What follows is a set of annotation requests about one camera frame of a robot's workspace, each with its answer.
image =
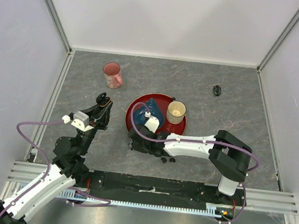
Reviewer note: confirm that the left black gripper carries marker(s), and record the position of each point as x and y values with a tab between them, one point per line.
96	111

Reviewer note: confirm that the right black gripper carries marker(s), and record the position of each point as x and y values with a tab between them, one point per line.
137	147

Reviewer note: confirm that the small black object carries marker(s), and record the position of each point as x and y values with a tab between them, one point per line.
217	90

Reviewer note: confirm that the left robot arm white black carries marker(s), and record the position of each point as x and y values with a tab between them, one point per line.
65	170

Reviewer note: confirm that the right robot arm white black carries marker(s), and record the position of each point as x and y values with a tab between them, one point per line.
229	155

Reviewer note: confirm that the blue shell-shaped dish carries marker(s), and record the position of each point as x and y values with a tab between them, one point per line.
139	113

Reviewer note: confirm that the beige ceramic cup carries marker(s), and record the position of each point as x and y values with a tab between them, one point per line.
176	112

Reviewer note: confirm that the pink floral mug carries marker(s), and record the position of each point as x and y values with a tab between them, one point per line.
112	72

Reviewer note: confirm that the red round tray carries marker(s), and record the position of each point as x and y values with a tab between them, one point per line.
163	101

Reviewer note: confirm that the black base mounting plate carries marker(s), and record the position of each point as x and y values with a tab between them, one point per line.
152	191

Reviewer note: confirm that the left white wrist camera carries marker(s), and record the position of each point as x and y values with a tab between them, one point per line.
81	121

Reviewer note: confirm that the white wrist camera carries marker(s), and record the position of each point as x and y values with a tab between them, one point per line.
152	123
81	121

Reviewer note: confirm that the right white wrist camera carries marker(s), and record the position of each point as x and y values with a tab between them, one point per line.
152	123

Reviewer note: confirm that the slotted grey cable duct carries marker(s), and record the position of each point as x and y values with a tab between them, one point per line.
72	194

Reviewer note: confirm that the left aluminium frame post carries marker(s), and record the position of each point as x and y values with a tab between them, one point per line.
58	25

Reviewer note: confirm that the aluminium frame post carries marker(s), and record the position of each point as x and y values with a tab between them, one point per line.
58	25
279	41

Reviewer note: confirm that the right aluminium frame post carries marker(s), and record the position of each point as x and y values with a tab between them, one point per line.
279	41

